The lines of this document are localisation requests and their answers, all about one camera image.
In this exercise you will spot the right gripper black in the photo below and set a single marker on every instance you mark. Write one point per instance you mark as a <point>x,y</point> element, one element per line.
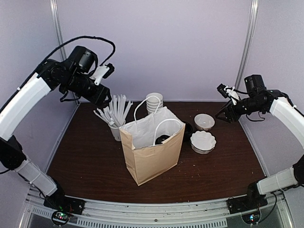
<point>228,109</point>

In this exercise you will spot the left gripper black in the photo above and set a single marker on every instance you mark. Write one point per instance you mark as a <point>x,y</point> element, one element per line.
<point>99,98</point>

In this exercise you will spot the stack of white paper cups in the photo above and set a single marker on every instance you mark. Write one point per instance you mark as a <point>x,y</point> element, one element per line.
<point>154,101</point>

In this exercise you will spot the brown paper takeout bag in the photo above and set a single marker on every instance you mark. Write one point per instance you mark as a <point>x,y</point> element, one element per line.
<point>145,160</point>

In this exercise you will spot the black lid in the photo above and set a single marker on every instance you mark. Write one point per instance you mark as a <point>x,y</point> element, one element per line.
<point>161,138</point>

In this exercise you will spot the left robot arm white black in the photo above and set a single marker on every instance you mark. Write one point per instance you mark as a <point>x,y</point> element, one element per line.
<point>68,76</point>

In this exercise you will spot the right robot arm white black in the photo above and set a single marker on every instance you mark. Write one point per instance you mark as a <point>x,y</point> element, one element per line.
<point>278,105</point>

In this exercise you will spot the plain white round bowl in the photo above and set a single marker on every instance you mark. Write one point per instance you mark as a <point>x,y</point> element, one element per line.
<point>204,122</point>

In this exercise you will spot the bundle of wrapped white straws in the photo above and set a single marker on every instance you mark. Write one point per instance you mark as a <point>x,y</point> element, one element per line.
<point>116,112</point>

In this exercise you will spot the white scalloped bowl black rim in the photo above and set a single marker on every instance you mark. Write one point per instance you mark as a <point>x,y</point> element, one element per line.
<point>202,142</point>

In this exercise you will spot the stack of black cup lids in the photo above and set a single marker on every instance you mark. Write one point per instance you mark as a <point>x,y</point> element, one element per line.
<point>188,131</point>

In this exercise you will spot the white cup holding straws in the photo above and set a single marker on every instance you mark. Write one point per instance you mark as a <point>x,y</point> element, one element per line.
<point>115,132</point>

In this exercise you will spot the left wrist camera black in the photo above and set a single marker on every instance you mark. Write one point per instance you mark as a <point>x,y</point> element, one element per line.
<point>81,59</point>

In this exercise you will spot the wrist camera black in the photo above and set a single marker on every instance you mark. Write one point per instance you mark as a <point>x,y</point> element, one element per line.
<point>81,59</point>
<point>254,85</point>

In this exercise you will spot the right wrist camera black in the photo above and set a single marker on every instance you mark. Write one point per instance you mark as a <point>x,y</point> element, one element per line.
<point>254,85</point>

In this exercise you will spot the right aluminium corner post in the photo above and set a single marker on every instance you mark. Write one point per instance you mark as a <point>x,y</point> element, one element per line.
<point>248,41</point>

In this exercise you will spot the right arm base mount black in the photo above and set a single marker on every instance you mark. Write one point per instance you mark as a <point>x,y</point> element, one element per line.
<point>252,200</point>

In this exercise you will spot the aluminium front rail frame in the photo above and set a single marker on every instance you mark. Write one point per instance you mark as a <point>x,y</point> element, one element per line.
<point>202,214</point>

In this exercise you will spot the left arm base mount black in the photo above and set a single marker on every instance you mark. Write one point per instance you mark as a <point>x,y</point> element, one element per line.
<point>59,201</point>

